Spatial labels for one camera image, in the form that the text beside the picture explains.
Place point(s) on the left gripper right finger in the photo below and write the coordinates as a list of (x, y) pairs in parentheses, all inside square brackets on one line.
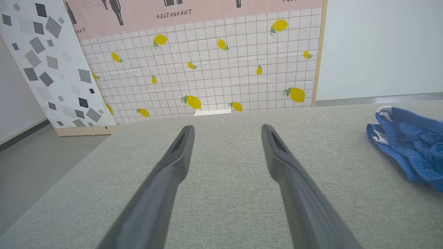
[(297, 193)]

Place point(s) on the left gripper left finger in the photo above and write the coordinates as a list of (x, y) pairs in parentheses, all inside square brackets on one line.
[(162, 186)]

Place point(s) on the blue garment with white print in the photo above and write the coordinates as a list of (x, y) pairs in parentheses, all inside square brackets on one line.
[(412, 145)]

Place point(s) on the lemon grid backdrop panel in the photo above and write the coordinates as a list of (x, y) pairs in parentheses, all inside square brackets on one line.
[(214, 69)]

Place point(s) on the grey squares backdrop panel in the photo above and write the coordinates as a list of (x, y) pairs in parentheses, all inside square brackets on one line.
[(55, 69)]

